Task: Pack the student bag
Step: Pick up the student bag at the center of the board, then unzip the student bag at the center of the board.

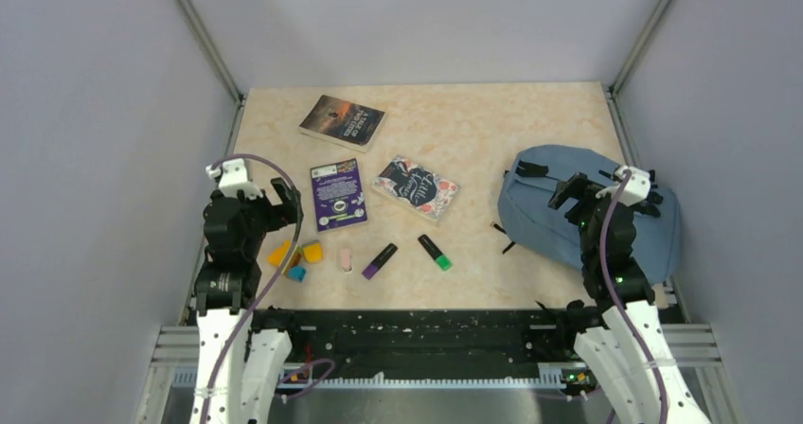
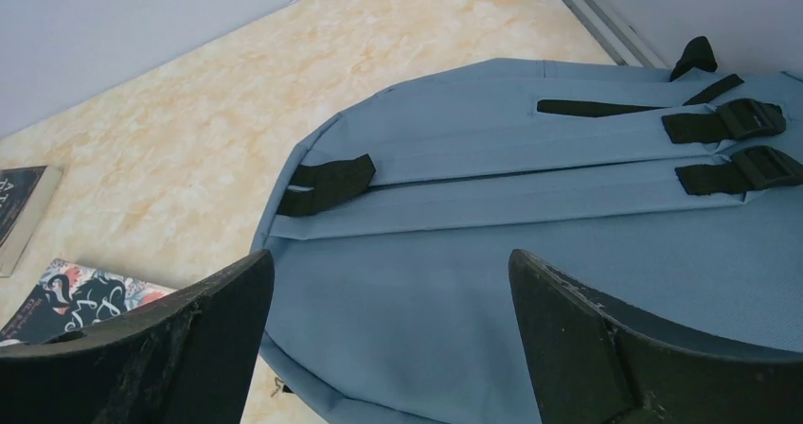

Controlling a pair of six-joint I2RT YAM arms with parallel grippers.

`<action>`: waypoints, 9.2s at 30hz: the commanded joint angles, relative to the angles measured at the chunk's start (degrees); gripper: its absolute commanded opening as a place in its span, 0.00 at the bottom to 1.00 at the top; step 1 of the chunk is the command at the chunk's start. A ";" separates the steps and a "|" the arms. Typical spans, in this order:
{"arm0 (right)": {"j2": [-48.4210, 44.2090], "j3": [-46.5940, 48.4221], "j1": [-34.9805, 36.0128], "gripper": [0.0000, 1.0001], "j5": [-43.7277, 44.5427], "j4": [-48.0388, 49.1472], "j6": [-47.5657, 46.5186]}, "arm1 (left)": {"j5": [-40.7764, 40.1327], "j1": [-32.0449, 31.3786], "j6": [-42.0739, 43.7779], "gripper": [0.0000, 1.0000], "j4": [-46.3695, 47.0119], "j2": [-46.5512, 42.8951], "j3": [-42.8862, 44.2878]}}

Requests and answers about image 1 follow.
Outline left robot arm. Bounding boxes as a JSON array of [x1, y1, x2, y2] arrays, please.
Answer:
[[189, 178, 304, 423]]

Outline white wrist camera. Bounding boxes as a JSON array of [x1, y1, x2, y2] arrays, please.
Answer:
[[205, 158, 264, 201], [596, 165, 651, 206]]

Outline orange yellow sticky notes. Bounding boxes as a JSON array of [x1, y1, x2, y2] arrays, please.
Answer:
[[267, 239, 302, 275]]

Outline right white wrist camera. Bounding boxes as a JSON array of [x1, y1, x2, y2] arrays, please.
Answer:
[[596, 165, 651, 206]]

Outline green highlighter pen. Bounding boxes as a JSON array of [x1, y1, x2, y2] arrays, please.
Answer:
[[418, 235, 452, 272]]

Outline blue small block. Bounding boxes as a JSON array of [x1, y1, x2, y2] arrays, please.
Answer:
[[285, 265, 307, 283]]

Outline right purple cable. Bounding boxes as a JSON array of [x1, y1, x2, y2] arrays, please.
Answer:
[[598, 168, 671, 424]]

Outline aluminium frame rail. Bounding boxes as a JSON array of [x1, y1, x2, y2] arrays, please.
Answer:
[[136, 323, 746, 423]]

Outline yellow sharpener block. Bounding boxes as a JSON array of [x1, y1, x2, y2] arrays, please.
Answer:
[[301, 240, 325, 264]]

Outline purple cable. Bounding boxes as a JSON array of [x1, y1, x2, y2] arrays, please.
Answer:
[[199, 152, 337, 424], [598, 168, 671, 424]]

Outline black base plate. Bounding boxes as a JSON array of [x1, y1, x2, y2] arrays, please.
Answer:
[[252, 303, 601, 380]]

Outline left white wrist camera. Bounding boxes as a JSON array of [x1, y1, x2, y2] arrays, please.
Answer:
[[205, 158, 264, 201]]

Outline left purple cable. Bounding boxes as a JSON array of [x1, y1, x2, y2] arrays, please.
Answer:
[[199, 152, 337, 424]]

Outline dark sunset cover book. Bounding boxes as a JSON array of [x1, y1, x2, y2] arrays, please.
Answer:
[[298, 95, 385, 152]]

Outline purple cover book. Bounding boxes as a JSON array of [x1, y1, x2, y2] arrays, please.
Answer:
[[310, 158, 368, 233]]

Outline purple highlighter pen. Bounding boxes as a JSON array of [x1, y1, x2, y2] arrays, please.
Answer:
[[362, 243, 398, 280]]

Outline pink eraser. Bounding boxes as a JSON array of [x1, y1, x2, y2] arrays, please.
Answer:
[[339, 248, 353, 274]]

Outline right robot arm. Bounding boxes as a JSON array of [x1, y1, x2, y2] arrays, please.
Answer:
[[548, 166, 710, 423]]

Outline blue student backpack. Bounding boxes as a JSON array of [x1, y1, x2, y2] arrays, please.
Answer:
[[497, 145, 682, 285]]

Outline floral Little Women book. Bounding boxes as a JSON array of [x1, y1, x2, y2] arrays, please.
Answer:
[[371, 155, 461, 225]]

